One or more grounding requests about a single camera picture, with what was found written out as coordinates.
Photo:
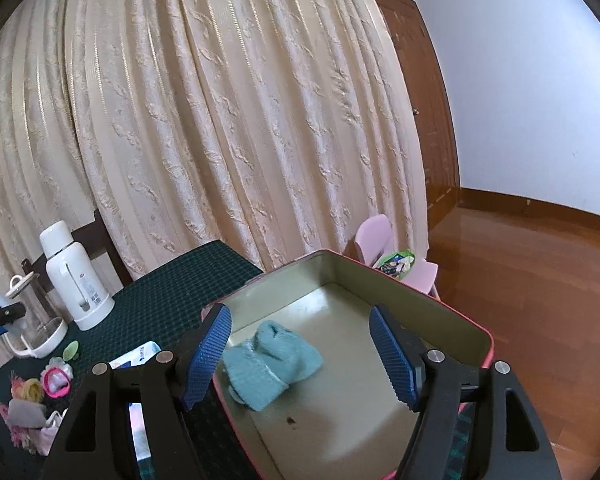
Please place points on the cream patterned curtain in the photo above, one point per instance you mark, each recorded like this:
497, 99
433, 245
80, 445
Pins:
230, 110

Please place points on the pink cloth pouch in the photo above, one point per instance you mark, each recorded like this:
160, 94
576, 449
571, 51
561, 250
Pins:
47, 432

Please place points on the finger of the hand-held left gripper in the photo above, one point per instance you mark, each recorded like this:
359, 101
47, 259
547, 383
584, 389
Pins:
0, 317

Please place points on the green plaid tablecloth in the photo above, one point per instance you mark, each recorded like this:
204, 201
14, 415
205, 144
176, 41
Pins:
170, 290

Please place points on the pink plastic child chair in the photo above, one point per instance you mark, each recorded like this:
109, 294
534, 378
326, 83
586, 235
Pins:
372, 235

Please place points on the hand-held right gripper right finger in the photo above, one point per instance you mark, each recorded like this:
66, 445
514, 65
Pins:
392, 355

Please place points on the green printed plate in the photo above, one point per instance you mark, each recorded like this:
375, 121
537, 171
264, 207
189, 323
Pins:
397, 262

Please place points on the brown wooden door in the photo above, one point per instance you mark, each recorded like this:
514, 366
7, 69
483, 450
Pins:
430, 110

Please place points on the crumpled clear plastic bag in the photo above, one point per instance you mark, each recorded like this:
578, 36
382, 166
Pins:
62, 364

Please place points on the teal knit cloth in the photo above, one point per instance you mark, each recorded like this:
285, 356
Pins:
275, 360

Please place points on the dark wooden chair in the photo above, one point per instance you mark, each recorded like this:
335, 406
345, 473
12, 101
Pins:
105, 240

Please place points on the grey cloth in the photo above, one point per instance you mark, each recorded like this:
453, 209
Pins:
26, 412

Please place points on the blue and white tissue packet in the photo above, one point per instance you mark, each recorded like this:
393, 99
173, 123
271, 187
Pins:
140, 352

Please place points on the pink metal tin box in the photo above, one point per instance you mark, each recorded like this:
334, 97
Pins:
340, 360

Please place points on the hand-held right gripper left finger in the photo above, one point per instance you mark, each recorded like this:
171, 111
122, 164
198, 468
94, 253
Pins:
207, 355

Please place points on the white thermos flask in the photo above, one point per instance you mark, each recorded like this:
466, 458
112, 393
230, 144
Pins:
75, 280

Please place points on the yellow hair scrunchie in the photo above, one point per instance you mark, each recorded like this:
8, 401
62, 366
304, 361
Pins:
32, 391

